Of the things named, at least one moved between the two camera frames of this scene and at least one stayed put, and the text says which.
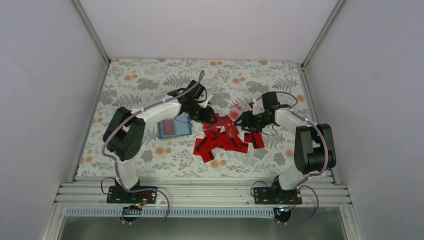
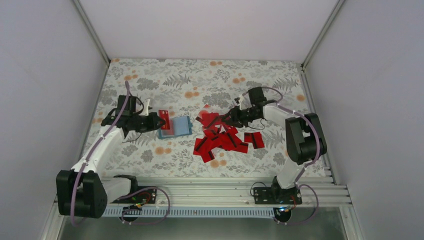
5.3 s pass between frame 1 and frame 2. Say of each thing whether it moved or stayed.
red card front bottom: stayed
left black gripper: moved
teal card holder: stayed
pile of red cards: stayed
